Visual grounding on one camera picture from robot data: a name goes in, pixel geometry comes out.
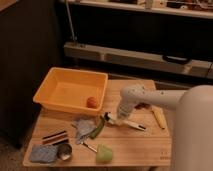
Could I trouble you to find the white dish brush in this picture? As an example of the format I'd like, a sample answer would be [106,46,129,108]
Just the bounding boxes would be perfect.
[104,112,146,131]

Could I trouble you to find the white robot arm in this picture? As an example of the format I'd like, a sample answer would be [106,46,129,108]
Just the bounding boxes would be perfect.
[117,84,213,171]

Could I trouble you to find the orange ball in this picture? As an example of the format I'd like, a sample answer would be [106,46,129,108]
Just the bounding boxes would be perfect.
[86,97,98,108]

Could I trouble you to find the green pepper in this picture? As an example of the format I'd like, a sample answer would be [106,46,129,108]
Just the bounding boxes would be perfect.
[89,116,105,139]

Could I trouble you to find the orange plastic bin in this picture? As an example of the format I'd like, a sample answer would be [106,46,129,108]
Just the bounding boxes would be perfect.
[33,67,108,116]

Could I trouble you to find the grey crumpled cloth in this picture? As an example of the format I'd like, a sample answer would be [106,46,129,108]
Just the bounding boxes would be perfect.
[71,119,96,144]

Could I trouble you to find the yellow corn cob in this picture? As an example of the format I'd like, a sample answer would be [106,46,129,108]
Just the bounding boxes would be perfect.
[152,106,166,129]

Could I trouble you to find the small silver knife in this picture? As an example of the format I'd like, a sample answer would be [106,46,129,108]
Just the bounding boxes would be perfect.
[81,142,97,153]

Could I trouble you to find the dark striped rectangular block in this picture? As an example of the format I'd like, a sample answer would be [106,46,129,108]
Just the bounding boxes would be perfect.
[42,131,68,145]

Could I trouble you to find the light green cup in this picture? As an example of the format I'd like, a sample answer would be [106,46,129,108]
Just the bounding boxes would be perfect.
[96,144,113,163]

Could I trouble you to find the wooden shelf board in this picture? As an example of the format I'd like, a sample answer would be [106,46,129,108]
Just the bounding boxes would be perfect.
[59,0,213,20]

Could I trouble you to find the blue sponge cloth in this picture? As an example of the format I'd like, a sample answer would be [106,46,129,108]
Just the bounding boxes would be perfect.
[29,145,57,163]

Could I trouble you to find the metal vertical pole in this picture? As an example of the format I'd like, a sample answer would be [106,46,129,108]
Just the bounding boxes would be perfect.
[65,0,77,43]

